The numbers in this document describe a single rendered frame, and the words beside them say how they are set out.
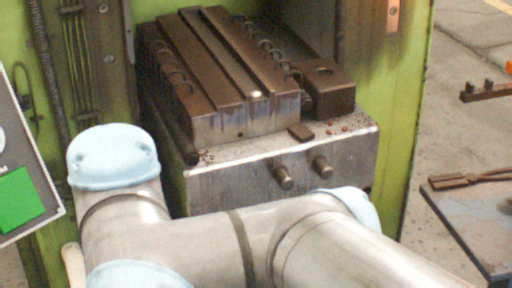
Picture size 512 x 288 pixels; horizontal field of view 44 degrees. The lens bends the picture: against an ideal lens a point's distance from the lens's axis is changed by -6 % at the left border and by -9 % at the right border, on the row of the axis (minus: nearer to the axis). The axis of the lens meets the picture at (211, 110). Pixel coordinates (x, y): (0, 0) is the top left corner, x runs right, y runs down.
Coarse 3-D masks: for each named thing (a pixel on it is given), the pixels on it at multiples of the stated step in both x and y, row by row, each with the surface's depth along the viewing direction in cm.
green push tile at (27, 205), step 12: (24, 168) 93; (0, 180) 90; (12, 180) 92; (24, 180) 93; (0, 192) 90; (12, 192) 91; (24, 192) 92; (36, 192) 94; (0, 204) 90; (12, 204) 91; (24, 204) 92; (36, 204) 93; (0, 216) 90; (12, 216) 91; (24, 216) 92; (36, 216) 93; (0, 228) 90; (12, 228) 91
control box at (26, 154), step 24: (0, 72) 93; (0, 96) 93; (0, 120) 92; (24, 120) 95; (0, 144) 92; (24, 144) 94; (0, 168) 91; (48, 192) 95; (48, 216) 95; (0, 240) 90
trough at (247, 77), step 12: (192, 12) 149; (204, 24) 145; (216, 36) 139; (216, 48) 135; (228, 48) 134; (228, 60) 130; (240, 60) 129; (240, 72) 126; (252, 72) 123; (252, 84) 122; (264, 84) 119; (252, 96) 118; (264, 96) 118
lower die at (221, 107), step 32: (160, 32) 144; (192, 32) 141; (224, 32) 138; (192, 64) 128; (224, 64) 126; (256, 64) 127; (192, 96) 120; (224, 96) 118; (288, 96) 118; (192, 128) 115; (224, 128) 117; (256, 128) 120
